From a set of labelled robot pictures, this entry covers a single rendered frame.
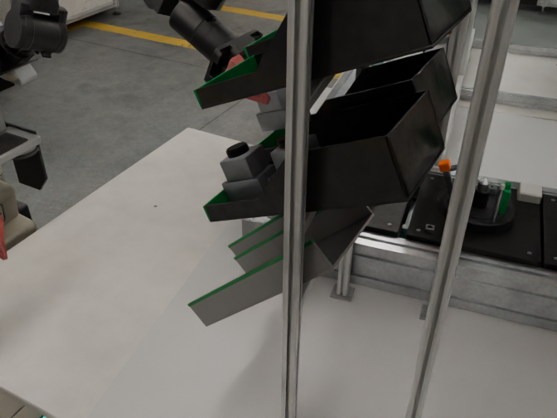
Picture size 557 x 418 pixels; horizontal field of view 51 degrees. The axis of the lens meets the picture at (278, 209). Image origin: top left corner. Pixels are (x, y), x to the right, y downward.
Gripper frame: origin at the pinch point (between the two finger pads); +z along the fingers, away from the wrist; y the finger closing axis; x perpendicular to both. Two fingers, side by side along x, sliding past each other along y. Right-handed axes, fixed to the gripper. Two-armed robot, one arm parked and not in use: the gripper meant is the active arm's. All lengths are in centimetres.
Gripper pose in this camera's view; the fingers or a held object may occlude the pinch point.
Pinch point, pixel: (273, 92)
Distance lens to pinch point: 90.4
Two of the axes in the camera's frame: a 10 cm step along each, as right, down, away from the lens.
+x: -3.4, 5.5, 7.6
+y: 5.9, -5.0, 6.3
